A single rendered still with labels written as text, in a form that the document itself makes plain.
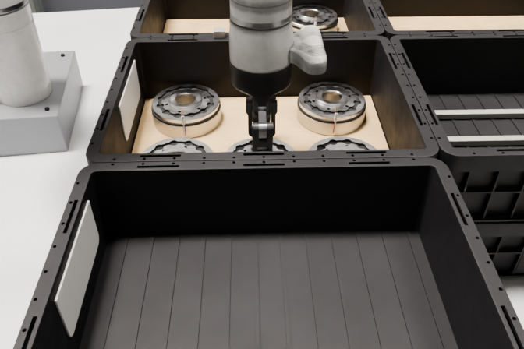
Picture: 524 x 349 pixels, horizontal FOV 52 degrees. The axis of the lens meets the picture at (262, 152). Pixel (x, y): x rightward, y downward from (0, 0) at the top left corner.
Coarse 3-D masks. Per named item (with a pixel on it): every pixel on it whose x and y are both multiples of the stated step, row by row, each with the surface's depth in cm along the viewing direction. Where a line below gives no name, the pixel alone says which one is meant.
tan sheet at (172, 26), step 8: (168, 24) 108; (176, 24) 108; (184, 24) 108; (192, 24) 108; (200, 24) 108; (208, 24) 108; (216, 24) 108; (224, 24) 108; (344, 24) 108; (168, 32) 106; (176, 32) 106; (184, 32) 106; (192, 32) 106; (200, 32) 106; (208, 32) 106
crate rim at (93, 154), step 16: (128, 48) 79; (384, 48) 79; (128, 64) 76; (400, 64) 76; (112, 80) 72; (400, 80) 72; (112, 96) 69; (112, 112) 66; (416, 112) 66; (96, 128) 64; (416, 128) 64; (96, 144) 61; (432, 144) 61; (96, 160) 59; (112, 160) 59; (128, 160) 59; (144, 160) 59; (160, 160) 59; (176, 160) 59; (192, 160) 59; (208, 160) 59
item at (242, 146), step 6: (252, 138) 73; (234, 144) 72; (240, 144) 72; (246, 144) 73; (252, 144) 73; (276, 144) 72; (282, 144) 72; (288, 144) 72; (228, 150) 71; (234, 150) 71; (240, 150) 71; (276, 150) 71; (282, 150) 71; (288, 150) 71; (294, 150) 71
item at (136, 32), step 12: (144, 0) 93; (144, 12) 89; (372, 12) 89; (372, 24) 86; (132, 36) 83; (144, 36) 82; (156, 36) 82; (168, 36) 82; (180, 36) 82; (192, 36) 82; (204, 36) 82; (228, 36) 82
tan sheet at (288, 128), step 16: (368, 96) 87; (144, 112) 84; (224, 112) 84; (240, 112) 84; (288, 112) 84; (368, 112) 84; (144, 128) 81; (224, 128) 81; (240, 128) 81; (288, 128) 81; (304, 128) 81; (368, 128) 81; (144, 144) 77; (208, 144) 77; (224, 144) 77; (304, 144) 77; (384, 144) 77
